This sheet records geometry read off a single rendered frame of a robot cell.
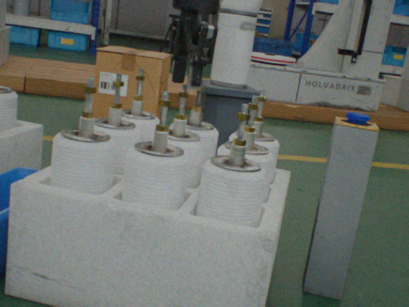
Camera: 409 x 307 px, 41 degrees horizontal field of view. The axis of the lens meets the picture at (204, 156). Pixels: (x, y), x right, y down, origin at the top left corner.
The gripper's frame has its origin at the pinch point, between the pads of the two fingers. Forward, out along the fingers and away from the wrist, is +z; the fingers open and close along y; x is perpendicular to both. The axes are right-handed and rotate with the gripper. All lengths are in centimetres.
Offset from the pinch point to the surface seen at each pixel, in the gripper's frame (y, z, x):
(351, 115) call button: -12.3, 2.4, -25.7
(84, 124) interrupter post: -3.2, 7.9, 17.1
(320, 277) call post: -14.0, 31.5, -24.7
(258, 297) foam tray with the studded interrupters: -27.0, 25.9, -3.0
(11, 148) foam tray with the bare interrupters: 26.5, 20.1, 23.7
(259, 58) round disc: 178, 6, -123
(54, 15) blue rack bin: 450, 6, -60
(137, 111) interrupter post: 15.4, 9.0, 2.4
